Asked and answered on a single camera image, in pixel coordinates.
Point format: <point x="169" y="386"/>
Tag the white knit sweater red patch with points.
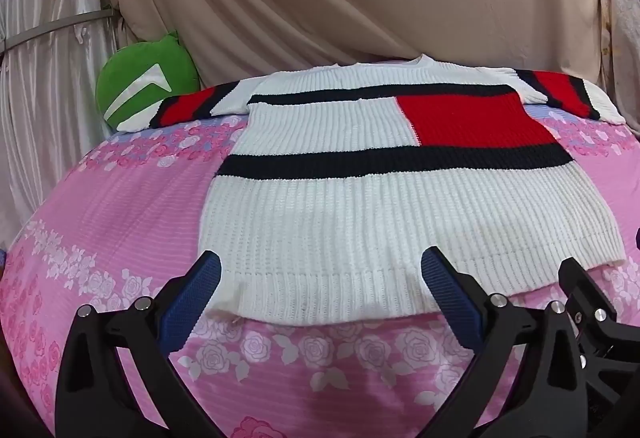
<point x="350" y="218"/>

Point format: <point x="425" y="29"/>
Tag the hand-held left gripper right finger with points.
<point x="450" y="298"/>

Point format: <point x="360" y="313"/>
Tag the grey curtain tie band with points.
<point x="45" y="32"/>

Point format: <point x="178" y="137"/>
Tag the green pillow white stripe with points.
<point x="135" y="83"/>

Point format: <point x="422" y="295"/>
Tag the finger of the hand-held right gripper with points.
<point x="585" y="293"/>

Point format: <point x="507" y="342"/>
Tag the pink floral bedsheet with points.
<point x="115" y="218"/>

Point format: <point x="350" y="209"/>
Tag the cream floral blanket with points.
<point x="620" y="28"/>

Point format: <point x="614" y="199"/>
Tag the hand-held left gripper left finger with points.
<point x="192" y="298"/>

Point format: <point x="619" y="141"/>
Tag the white satin curtain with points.
<point x="45" y="108"/>

